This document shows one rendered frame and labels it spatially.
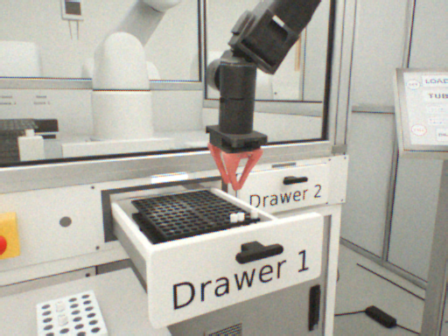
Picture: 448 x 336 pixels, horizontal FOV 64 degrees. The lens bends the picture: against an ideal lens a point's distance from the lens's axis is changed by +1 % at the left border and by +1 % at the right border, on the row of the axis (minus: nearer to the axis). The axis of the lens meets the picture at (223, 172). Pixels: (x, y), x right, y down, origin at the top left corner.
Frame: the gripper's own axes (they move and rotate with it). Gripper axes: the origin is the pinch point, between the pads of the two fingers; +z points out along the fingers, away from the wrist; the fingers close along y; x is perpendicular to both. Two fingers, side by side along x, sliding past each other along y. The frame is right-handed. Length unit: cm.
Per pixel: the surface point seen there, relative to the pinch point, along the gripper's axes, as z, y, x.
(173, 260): 4.2, -12.3, 15.2
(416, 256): 93, 59, -163
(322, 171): 9.2, 18.7, -38.9
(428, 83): -14, 21, -80
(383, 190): 62, 91, -166
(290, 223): 3.1, -11.8, -3.8
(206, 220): 7.0, 1.2, 4.2
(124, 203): 11.1, 22.4, 13.9
